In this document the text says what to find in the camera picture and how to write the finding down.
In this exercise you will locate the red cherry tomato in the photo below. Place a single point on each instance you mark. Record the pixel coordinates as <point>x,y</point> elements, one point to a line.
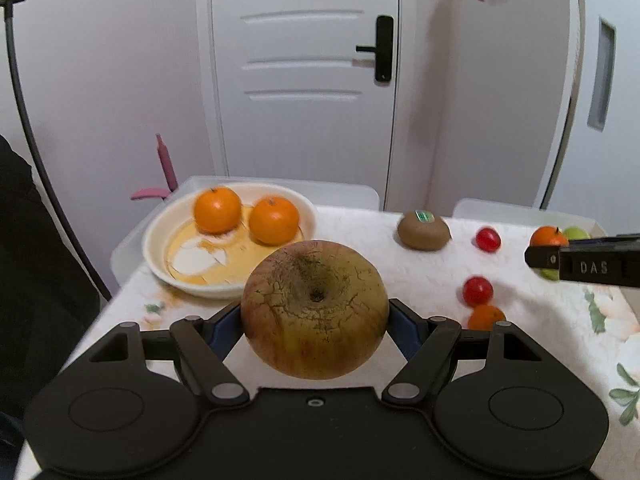
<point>488,240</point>
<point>478,291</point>

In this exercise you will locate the white door with narrow window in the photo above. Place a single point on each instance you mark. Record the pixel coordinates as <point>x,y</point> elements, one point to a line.
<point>620,160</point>

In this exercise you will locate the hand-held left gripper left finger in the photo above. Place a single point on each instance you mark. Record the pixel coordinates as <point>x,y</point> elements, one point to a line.
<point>227,332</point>

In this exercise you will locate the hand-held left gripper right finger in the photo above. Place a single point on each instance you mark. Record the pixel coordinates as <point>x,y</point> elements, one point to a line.
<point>402,327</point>

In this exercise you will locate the dark cloth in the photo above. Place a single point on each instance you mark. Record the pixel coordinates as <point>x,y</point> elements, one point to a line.
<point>35,270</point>

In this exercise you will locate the brown kiwi with sticker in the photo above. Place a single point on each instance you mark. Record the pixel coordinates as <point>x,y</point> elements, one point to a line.
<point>424,232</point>

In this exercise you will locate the black curved pole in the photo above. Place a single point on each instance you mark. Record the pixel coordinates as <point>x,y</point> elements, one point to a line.
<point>10,35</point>

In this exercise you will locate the large brown russet apple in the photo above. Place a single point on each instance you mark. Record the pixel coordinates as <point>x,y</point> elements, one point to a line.
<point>315,320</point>

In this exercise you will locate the floral white tablecloth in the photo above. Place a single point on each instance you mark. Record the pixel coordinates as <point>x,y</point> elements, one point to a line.
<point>425,275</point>

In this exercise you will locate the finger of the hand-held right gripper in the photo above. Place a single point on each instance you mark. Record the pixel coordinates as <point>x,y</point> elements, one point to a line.
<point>595,266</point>

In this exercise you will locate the small mandarin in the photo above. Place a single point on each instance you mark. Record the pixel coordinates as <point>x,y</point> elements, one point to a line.
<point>549,236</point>
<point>486,318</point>

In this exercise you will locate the cream ceramic bowl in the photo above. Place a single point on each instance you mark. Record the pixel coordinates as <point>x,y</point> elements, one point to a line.
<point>165,240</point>

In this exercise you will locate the white panelled door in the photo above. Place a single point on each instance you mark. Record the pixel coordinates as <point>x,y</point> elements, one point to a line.
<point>305,110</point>

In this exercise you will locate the large orange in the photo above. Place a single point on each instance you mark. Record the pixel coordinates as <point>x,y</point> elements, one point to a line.
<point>274,221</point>
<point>217,210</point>

